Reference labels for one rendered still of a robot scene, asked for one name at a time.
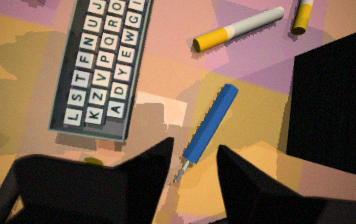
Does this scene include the black keyboard with white keys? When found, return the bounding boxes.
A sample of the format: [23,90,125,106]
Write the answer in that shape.
[46,0,154,143]

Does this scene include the white cylinder with yellow end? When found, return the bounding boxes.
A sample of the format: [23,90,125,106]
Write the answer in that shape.
[193,6,284,54]
[291,0,314,36]

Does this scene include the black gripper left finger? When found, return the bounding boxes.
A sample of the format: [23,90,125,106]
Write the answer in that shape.
[13,137,174,224]

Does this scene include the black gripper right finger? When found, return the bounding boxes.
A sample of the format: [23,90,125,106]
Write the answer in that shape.
[216,145,356,224]

